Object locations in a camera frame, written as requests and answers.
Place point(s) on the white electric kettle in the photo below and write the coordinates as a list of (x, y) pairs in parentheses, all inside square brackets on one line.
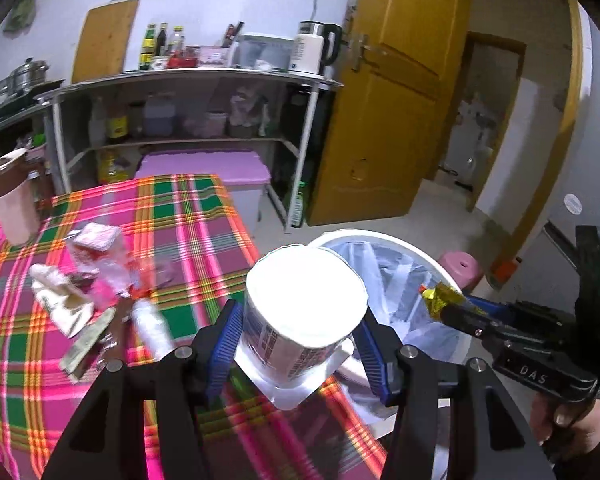
[(307, 50)]

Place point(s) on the clear plastic cup with lid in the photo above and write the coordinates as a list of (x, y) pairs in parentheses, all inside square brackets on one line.
[(117, 280)]

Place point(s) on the clear glass bottle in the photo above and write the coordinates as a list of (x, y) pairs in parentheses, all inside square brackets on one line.
[(178, 42)]

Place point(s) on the green hanging cloth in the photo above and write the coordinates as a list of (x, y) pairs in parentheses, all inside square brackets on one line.
[(22, 12)]

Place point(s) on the pink jug with brown lid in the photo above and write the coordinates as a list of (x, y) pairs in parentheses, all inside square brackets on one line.
[(15, 205)]

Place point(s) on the pink lidded storage box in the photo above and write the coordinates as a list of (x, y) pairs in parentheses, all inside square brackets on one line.
[(205, 165)]

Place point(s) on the pink plastic stool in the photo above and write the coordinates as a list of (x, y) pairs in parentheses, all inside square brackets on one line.
[(460, 265)]

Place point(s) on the steel steamer pot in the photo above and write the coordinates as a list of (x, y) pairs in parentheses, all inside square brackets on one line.
[(29, 72)]

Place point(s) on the pink small box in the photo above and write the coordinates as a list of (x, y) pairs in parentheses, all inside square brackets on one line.
[(214, 56)]

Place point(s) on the white instant noodle cup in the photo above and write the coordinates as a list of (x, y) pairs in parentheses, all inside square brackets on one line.
[(305, 295)]

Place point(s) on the white plastic bottle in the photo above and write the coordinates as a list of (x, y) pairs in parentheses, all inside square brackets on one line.
[(150, 330)]

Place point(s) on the yellow wooden door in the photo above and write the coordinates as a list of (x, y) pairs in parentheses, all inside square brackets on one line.
[(395, 60)]

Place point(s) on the blue plastic jug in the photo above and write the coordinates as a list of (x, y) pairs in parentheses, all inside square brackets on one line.
[(158, 115)]

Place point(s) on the white round trash bin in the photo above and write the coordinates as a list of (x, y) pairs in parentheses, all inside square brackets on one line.
[(380, 234)]

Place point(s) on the person's right hand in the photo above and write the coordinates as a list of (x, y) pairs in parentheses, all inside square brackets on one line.
[(562, 420)]

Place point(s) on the clear bin liner bag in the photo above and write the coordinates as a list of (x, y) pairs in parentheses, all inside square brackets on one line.
[(395, 280)]

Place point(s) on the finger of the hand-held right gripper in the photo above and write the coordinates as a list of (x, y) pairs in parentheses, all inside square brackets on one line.
[(485, 307), (467, 325)]

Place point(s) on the wooden cutting board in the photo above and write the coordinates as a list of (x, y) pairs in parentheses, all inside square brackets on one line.
[(105, 40)]

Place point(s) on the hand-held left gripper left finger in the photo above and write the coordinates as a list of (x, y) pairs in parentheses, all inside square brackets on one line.
[(225, 345)]

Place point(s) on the yellow oil bottle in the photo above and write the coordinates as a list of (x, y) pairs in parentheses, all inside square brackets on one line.
[(112, 167)]

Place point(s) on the green glass bottle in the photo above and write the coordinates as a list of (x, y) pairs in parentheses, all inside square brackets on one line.
[(297, 207)]

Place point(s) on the silver foil wrapper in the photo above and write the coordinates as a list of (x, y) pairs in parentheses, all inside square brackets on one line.
[(87, 342)]

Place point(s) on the green yellow label bottle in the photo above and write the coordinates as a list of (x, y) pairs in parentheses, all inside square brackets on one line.
[(147, 47)]

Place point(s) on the gold foil wrapper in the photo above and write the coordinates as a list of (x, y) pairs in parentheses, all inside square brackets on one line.
[(440, 300)]

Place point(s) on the pink green plaid tablecloth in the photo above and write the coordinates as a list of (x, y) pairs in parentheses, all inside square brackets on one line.
[(190, 220)]

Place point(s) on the pink plastic container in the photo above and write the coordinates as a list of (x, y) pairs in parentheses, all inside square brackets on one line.
[(215, 124)]

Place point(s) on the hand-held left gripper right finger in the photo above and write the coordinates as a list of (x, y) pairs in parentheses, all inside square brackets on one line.
[(375, 360)]

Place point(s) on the dark sauce bottle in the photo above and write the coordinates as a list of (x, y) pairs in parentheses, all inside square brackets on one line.
[(162, 40)]

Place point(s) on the grey metal shelf unit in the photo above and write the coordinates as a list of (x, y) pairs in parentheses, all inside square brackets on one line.
[(180, 77)]

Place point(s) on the knife holder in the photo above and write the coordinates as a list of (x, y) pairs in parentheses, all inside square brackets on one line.
[(232, 35)]

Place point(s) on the small clear plastic cup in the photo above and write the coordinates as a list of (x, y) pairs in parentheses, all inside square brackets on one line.
[(165, 272)]

